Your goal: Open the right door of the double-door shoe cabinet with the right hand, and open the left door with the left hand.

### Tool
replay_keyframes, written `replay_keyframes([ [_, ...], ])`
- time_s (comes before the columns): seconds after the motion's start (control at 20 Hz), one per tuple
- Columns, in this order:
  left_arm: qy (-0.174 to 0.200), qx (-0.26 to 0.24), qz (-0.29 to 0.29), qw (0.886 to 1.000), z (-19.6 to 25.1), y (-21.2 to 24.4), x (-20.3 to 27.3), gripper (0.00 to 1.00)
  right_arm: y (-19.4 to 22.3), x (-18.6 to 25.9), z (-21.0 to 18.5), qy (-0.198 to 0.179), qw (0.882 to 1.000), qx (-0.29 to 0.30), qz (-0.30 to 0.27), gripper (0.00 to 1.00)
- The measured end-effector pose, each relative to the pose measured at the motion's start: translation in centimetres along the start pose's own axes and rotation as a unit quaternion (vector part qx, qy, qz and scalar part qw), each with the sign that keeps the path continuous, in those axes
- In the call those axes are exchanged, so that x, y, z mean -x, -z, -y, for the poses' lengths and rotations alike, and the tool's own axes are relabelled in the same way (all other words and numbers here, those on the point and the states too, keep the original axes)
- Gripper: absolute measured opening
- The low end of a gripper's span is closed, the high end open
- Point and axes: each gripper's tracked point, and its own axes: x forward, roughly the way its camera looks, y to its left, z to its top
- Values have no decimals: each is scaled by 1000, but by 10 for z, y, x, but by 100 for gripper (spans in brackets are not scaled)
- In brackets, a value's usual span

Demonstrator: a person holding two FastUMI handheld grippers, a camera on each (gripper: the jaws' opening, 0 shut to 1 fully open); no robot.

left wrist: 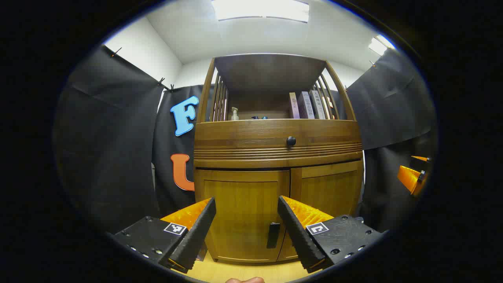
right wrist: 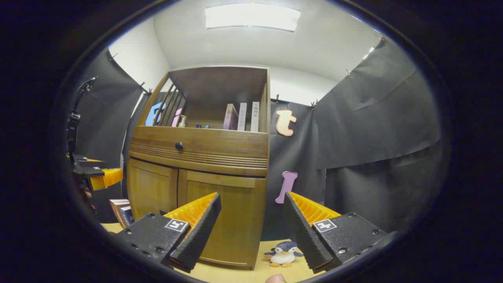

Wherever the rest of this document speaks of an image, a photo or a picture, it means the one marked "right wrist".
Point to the wooden double-door shoe cabinet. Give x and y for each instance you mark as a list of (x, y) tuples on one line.
[(204, 84)]

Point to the ceiling light panel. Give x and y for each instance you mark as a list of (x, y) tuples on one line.
[(251, 16)]

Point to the brown cover book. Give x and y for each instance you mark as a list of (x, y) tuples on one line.
[(117, 208)]

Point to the small beige bottle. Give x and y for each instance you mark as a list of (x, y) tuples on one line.
[(182, 122)]

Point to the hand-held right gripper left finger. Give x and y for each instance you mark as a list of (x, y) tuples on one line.
[(198, 236)]

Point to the black drawer knob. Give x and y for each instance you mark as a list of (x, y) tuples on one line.
[(179, 146)]

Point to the wooden cabinet drawer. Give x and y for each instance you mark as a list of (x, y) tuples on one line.
[(220, 145)]

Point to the plush penguin toy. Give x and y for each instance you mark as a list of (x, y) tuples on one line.
[(283, 253)]

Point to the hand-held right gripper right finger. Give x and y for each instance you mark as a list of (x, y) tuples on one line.
[(304, 236)]

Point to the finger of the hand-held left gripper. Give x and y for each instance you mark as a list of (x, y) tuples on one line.
[(106, 179)]

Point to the grey white book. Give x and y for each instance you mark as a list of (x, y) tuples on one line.
[(242, 117)]

